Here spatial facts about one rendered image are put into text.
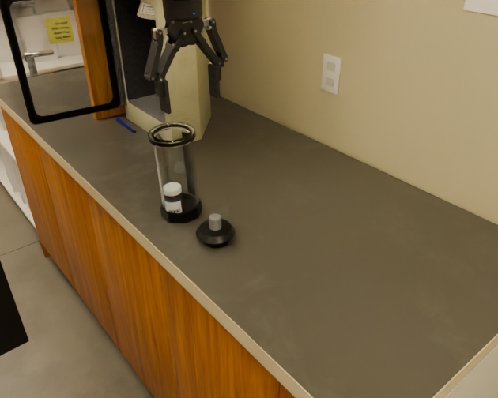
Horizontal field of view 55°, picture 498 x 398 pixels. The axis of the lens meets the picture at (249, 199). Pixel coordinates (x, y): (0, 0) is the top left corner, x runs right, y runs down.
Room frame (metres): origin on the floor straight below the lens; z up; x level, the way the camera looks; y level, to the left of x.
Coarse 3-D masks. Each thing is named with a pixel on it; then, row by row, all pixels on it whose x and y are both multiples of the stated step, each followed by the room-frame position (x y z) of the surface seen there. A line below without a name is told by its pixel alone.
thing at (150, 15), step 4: (140, 4) 1.53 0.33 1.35; (144, 4) 1.50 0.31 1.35; (148, 4) 1.49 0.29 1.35; (140, 8) 1.51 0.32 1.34; (144, 8) 1.49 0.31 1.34; (148, 8) 1.48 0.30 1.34; (152, 8) 1.48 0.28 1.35; (140, 12) 1.50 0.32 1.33; (144, 12) 1.49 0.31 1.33; (148, 12) 1.48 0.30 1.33; (152, 12) 1.47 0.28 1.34; (140, 16) 1.50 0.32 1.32; (144, 16) 1.48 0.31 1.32; (148, 16) 1.48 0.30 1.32; (152, 16) 1.47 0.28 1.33
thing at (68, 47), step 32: (32, 0) 1.49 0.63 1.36; (64, 0) 1.54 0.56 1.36; (96, 0) 1.59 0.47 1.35; (32, 32) 1.48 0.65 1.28; (64, 32) 1.53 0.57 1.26; (96, 32) 1.58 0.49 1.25; (64, 64) 1.52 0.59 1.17; (96, 64) 1.57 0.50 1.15; (32, 96) 1.46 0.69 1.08; (64, 96) 1.51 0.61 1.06; (96, 96) 1.56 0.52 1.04
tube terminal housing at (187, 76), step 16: (112, 0) 1.61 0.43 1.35; (144, 0) 1.44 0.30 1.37; (160, 0) 1.38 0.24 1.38; (160, 16) 1.38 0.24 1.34; (192, 48) 1.44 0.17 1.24; (176, 64) 1.40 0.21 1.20; (192, 64) 1.44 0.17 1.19; (176, 80) 1.40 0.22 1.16; (192, 80) 1.44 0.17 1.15; (208, 80) 1.62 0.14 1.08; (176, 96) 1.40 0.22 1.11; (192, 96) 1.43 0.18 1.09; (208, 96) 1.61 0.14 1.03; (128, 112) 1.61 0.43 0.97; (144, 112) 1.51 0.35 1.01; (176, 112) 1.39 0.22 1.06; (192, 112) 1.43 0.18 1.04; (208, 112) 1.59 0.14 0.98; (144, 128) 1.52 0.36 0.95
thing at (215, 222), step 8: (216, 216) 0.90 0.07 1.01; (208, 224) 0.91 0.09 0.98; (216, 224) 0.89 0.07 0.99; (224, 224) 0.91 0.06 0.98; (200, 232) 0.88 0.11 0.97; (208, 232) 0.88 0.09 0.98; (216, 232) 0.88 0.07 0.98; (224, 232) 0.88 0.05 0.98; (232, 232) 0.89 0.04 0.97; (208, 240) 0.86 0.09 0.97; (216, 240) 0.86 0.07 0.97; (224, 240) 0.86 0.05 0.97
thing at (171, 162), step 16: (160, 128) 1.04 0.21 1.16; (176, 128) 1.05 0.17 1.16; (192, 128) 1.02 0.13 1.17; (192, 144) 1.00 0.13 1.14; (160, 160) 0.97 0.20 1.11; (176, 160) 0.96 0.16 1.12; (192, 160) 0.99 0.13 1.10; (160, 176) 0.98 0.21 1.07; (176, 176) 0.96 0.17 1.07; (192, 176) 0.99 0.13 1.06; (160, 192) 0.99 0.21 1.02; (176, 192) 0.96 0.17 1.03; (192, 192) 0.98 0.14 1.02; (176, 208) 0.97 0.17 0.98; (192, 208) 0.98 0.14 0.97
